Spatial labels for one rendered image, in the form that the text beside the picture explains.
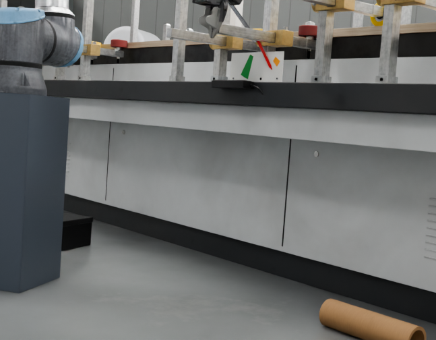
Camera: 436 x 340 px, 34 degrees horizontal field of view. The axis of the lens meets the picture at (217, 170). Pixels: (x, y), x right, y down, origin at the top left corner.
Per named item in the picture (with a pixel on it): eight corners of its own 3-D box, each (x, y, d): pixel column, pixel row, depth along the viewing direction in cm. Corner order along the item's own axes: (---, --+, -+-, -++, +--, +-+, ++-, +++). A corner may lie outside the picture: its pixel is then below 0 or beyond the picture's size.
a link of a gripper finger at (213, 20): (200, 35, 218) (203, 5, 218) (215, 38, 222) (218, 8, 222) (206, 35, 216) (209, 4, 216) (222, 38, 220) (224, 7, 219)
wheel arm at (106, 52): (38, 48, 317) (39, 38, 317) (35, 48, 320) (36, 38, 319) (123, 59, 345) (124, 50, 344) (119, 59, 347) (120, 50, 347)
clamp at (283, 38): (282, 44, 233) (283, 29, 233) (253, 46, 244) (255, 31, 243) (294, 46, 237) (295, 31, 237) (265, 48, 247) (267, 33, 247)
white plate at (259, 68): (280, 81, 233) (283, 50, 233) (228, 81, 253) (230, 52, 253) (282, 82, 234) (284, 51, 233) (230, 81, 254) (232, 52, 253)
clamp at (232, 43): (230, 48, 252) (231, 33, 252) (206, 48, 263) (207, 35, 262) (244, 50, 256) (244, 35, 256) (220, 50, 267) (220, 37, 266)
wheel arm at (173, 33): (171, 39, 240) (172, 26, 240) (165, 40, 243) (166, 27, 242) (266, 54, 268) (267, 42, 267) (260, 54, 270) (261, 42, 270)
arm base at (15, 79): (26, 94, 217) (28, 61, 217) (-28, 90, 223) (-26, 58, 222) (57, 97, 236) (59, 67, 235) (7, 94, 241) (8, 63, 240)
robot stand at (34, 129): (19, 293, 218) (29, 94, 214) (-51, 282, 225) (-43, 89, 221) (60, 277, 242) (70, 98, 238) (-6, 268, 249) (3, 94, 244)
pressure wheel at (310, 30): (308, 57, 243) (310, 22, 242) (291, 57, 249) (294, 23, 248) (324, 59, 248) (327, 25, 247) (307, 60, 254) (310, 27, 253)
